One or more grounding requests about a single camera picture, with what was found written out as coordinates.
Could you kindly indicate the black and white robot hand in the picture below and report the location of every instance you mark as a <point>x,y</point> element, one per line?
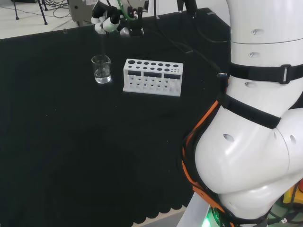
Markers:
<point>110,24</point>

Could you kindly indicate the clear glass rod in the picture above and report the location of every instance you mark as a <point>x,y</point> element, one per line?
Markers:
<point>103,45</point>

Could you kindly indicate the white test tube rack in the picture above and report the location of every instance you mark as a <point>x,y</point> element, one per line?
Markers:
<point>151,91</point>

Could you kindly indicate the grey metal case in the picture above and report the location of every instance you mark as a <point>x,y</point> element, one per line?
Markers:
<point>80,9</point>

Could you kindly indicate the glass beaker with water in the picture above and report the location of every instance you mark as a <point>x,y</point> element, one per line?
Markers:
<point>102,73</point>

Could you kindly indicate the black tripod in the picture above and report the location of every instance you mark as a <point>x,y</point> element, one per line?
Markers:
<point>42,11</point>

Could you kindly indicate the black bench cloth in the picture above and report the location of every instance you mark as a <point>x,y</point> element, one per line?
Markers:
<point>71,142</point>

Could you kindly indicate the yellow stop button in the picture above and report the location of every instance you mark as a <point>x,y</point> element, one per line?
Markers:
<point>290,194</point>

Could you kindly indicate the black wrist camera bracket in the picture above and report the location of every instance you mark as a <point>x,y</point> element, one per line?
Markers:
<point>135,26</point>

